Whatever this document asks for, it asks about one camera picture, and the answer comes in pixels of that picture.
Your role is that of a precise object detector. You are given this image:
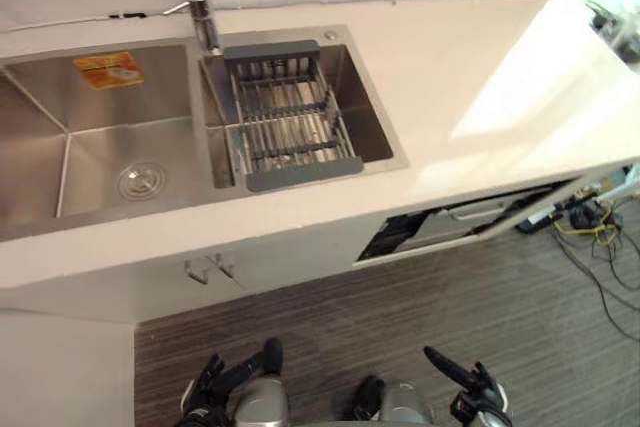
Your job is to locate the round steel drain strainer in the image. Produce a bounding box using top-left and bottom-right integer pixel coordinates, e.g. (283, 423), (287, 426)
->
(116, 160), (164, 199)

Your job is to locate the dark left robot foot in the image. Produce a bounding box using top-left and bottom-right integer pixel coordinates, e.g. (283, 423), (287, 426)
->
(260, 337), (285, 382)

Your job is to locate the dark right robot foot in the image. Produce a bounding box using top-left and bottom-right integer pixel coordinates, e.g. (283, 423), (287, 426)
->
(352, 374), (387, 423)

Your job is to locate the dark robot foot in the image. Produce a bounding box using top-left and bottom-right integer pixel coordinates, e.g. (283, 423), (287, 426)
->
(352, 374), (387, 423)
(260, 337), (285, 382)

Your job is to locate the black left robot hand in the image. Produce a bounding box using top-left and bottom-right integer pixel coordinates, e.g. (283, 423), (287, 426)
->
(182, 350), (267, 423)

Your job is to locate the chrome kitchen faucet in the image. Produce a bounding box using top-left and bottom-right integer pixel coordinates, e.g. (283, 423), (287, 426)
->
(162, 0), (224, 56)

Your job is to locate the silver robot leg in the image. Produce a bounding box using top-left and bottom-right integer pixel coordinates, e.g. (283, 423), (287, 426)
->
(380, 379), (437, 427)
(233, 378), (292, 427)

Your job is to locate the white sink base cabinet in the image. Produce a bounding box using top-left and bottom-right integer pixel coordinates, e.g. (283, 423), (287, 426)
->
(133, 214), (384, 324)

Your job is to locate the silver right robot leg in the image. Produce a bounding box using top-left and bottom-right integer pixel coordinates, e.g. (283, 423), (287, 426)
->
(380, 379), (437, 427)

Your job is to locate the orange sink sticker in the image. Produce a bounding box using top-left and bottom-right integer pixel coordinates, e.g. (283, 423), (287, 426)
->
(73, 51), (150, 92)

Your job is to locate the grey sink drainer rack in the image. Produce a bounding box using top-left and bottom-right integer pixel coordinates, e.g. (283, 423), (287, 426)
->
(222, 40), (365, 194)

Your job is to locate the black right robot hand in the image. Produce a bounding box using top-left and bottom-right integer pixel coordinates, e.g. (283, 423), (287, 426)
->
(423, 345), (507, 421)

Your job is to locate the black equipment with cables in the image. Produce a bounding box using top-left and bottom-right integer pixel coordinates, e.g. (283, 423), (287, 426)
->
(585, 0), (640, 61)

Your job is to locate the small black floor device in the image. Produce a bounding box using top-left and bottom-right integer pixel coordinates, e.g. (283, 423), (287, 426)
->
(571, 203), (595, 229)

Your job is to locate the built-in dishwasher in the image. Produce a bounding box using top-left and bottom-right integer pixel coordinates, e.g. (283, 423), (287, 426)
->
(351, 180), (585, 269)

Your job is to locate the stainless steel double sink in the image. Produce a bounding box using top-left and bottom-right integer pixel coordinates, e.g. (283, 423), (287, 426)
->
(0, 24), (411, 243)

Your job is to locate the black floor cable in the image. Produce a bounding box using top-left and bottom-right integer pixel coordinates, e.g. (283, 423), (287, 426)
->
(549, 226), (640, 341)

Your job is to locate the silver left robot leg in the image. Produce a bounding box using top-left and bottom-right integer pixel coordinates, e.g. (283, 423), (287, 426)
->
(233, 378), (292, 427)

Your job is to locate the yellow cable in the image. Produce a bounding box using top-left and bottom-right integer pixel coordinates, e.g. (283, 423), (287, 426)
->
(553, 216), (622, 249)

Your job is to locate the silver dishwasher handle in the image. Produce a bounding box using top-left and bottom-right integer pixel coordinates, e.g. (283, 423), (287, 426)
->
(448, 198), (509, 223)

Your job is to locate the silver cabinet door handle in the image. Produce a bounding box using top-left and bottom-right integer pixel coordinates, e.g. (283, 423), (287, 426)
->
(183, 258), (209, 285)
(212, 252), (237, 279)

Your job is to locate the white power strip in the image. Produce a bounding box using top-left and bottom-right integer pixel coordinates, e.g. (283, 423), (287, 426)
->
(516, 208), (557, 235)

